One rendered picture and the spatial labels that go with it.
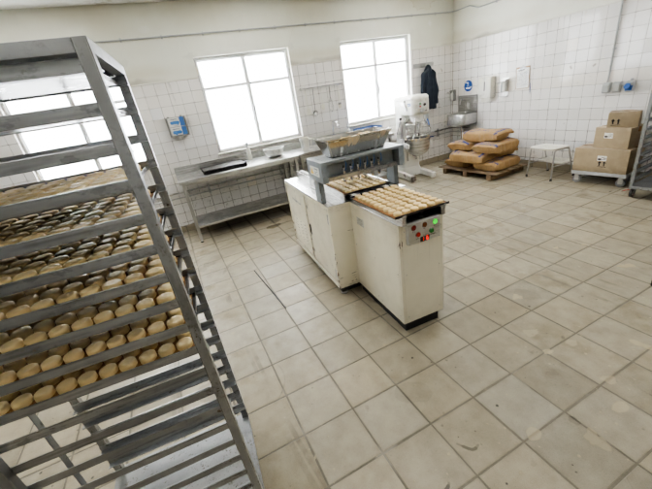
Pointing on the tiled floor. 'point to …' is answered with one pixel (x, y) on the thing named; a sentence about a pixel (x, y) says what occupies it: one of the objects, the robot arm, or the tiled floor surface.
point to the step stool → (551, 156)
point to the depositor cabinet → (325, 233)
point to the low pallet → (483, 171)
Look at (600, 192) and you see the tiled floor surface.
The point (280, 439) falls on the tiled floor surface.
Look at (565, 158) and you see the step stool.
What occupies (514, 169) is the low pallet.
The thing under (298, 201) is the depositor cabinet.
